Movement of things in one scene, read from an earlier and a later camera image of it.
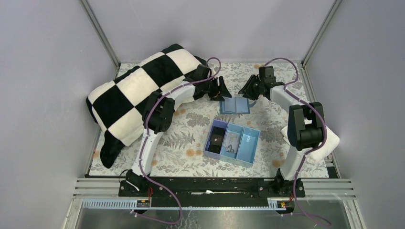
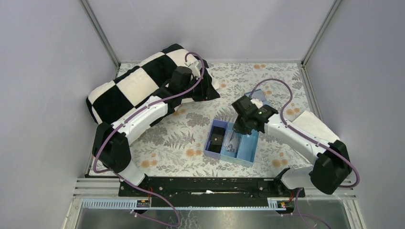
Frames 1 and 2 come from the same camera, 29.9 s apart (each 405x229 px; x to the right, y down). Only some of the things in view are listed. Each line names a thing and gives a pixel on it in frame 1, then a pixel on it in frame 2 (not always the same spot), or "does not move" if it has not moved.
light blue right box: (248, 147) does not move
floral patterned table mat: (179, 152) does not move
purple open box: (214, 142) does not move
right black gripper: (253, 87) → (243, 125)
